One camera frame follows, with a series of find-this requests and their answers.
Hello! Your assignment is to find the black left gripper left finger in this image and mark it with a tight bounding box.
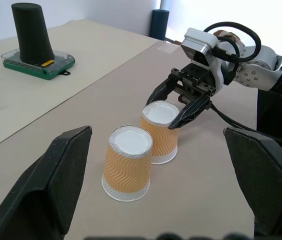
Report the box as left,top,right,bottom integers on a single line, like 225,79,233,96
0,125,93,240

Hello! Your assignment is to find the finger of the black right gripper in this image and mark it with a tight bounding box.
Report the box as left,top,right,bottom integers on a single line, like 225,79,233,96
145,77,181,106
169,94,212,130

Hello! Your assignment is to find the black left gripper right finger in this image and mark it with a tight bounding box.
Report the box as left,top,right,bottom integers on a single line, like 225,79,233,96
222,126,282,240

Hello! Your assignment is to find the orange ribbed paper cup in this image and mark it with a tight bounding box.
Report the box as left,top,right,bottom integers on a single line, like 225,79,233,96
140,100,182,165
101,126,154,203

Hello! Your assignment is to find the dark blue cylinder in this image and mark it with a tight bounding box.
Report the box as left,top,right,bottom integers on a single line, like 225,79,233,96
149,9,170,41

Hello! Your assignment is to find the black robot torso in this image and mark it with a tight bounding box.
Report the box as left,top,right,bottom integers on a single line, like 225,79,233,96
255,88,282,240

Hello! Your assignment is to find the cream table mat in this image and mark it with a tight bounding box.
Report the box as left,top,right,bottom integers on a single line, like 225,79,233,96
0,19,158,156

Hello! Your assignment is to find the green screwdriver bit case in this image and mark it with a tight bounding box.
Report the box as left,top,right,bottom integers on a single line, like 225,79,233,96
0,49,76,81

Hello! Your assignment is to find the black tapered cylinder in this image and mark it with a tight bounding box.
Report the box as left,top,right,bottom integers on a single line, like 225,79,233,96
11,2,56,65

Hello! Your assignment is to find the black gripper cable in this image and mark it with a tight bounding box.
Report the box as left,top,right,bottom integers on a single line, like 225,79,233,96
209,102,282,146

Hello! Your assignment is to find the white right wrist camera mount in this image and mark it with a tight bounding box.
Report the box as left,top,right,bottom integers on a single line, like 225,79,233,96
180,27,226,94

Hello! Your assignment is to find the black looped wrist cable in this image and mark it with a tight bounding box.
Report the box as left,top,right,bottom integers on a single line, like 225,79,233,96
202,21,262,64

